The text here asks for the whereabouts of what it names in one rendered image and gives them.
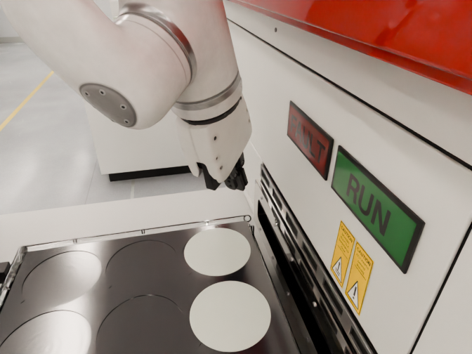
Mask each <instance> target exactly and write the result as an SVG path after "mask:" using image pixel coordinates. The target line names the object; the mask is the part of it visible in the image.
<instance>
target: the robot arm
mask: <svg viewBox="0 0 472 354"><path fill-rule="evenodd" d="M118 2H119V14H118V16H117V18H116V19H115V20H114V21H113V22H112V21H111V19H109V18H108V17H107V16H106V14H104V12H102V11H101V9H100V8H99V7H98V6H97V5H96V3H95V2H94V1H93V0H0V5H1V8H2V10H3V12H4V13H5V15H6V17H7V19H8V21H9V22H10V24H11V25H12V26H13V29H14V30H15V31H16V32H17V33H18V35H19V36H20V38H21V39H22V40H23V41H24V42H25V43H26V44H27V45H28V46H29V48H30V49H31V50H32V51H33V52H34V53H35V54H36V55H37V56H38V57H39V58H40V59H41V60H42V61H43V62H44V63H45V64H46V65H47V66H48V67H49V68H50V69H51V70H53V71H54V72H55V73H56V74H57V75H58V76H59V77H60V78H61V79H62V80H63V81H64V82H65V83H66V84H67V85H68V86H70V87H71V88H72V89H73V90H74V91H76V92H77V93H78V94H79V95H80V96H81V97H82V98H83V99H84V100H85V101H87V102H88V103H89V104H90V105H92V106H93V107H94V108H95V109H97V110H98V111H99V112H100V113H102V114H103V115H105V116H106V117H107V118H108V119H110V120H111V121H112V122H114V123H115V122H116V123H117V124H119V125H121V126H123V127H126V128H128V129H136V130H141V129H147V128H150V127H151V126H153V125H155V124H156V123H157V122H159V121H160V120H161V119H162V118H163V117H164V116H165V115H166V114H167V113H168V111H169V110H172V112H173V113H174V114H175V115H176V116H177V118H176V130H177V133H178V139H179V141H180V144H181V148H182V151H183V154H184V156H185V159H186V162H187V163H188V166H189V168H190V170H191V172H192V174H193V175H194V176H196V177H199V176H200V175H201V173H202V172H203V174H204V180H205V184H206V188H207V189H210V190H216V189H217V188H218V186H219V185H220V184H221V183H222V182H223V181H224V182H225V185H226V186H227V187H228V188H229V189H231V190H236V189H237V190H241V191H244V189H245V186H246V185H247V184H248V180H247V176H246V174H245V171H244V168H242V167H243V166H244V153H243V151H244V149H245V147H246V145H247V143H248V142H249V139H250V137H251V134H252V126H251V119H250V116H249V111H248V108H247V104H246V102H245V99H244V96H243V94H242V78H241V76H240V72H239V68H238V65H237V59H236V56H235V50H234V47H233V44H232V38H231V35H230V29H229V26H228V20H227V17H226V14H225V8H224V5H223V0H118Z"/></svg>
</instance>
